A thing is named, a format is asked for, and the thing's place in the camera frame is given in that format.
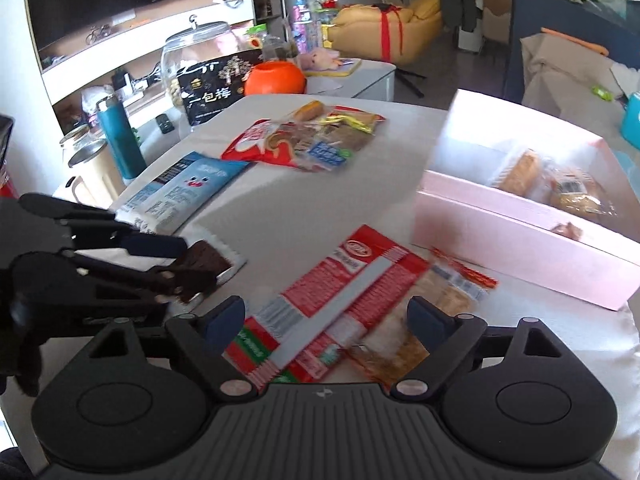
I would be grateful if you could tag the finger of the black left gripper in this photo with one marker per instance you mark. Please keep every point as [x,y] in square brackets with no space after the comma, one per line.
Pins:
[80,227]
[156,279]

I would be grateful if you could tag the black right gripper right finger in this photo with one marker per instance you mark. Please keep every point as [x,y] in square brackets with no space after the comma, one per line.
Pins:
[450,342]

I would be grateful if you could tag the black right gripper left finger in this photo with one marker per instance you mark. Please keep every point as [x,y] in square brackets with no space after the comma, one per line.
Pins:
[196,347]

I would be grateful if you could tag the dark brown chocolate snack pack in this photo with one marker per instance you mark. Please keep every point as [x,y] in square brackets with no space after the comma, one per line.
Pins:
[202,269]

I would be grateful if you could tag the long red biscuit pack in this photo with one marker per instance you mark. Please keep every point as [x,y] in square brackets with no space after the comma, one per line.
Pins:
[300,335]

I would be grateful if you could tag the round bread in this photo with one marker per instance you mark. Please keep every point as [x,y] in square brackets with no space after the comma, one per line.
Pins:
[576,192]

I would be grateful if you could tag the red roast duck snack bag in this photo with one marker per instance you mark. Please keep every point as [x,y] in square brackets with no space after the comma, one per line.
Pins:
[274,143]

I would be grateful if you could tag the clear wafer biscuit pack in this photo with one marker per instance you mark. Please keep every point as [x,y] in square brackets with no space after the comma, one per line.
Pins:
[446,289]

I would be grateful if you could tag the blue snack packet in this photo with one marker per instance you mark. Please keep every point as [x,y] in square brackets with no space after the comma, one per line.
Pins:
[165,204]

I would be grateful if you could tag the teal water bottle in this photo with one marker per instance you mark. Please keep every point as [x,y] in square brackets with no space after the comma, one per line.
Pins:
[123,143]

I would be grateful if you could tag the pink cardboard box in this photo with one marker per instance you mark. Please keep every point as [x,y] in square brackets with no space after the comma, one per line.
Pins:
[484,198]

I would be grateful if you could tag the black plum snack box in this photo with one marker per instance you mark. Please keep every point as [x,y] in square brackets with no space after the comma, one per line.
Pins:
[207,88]

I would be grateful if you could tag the glass jar with lid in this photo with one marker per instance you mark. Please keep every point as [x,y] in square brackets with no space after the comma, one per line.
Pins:
[200,42]

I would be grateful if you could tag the small orange sausage snack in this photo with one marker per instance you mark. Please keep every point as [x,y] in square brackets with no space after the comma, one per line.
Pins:
[309,112]

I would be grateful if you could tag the orange pumpkin bucket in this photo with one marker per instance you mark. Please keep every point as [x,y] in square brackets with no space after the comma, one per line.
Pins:
[275,77]

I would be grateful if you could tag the yellow red snack packet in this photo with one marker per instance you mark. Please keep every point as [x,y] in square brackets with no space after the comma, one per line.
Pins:
[347,116]

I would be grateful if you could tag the pink plush toy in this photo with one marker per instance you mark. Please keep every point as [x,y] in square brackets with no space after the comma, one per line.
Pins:
[320,59]

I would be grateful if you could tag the blue toy case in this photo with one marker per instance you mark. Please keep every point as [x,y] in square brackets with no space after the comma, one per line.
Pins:
[630,126]

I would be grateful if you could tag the beige grey sofa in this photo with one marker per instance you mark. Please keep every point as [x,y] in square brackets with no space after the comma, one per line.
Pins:
[579,85]

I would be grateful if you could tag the yellow armchair with red ribbon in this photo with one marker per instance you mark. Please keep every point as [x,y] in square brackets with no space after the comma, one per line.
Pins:
[391,34]

